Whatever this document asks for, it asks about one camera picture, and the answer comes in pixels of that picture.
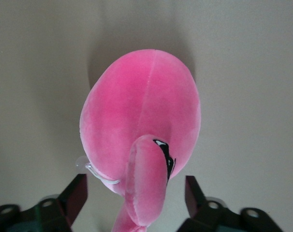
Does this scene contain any brown table mat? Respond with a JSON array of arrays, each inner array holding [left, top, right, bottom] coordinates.
[[0, 0, 293, 232]]

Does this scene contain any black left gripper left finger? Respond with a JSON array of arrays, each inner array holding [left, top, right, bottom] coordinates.
[[0, 173, 88, 232]]

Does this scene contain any pink frog plush toy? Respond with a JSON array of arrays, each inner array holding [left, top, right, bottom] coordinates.
[[75, 49, 202, 232]]

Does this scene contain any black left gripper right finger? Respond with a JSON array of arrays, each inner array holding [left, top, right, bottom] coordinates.
[[176, 175, 285, 232]]

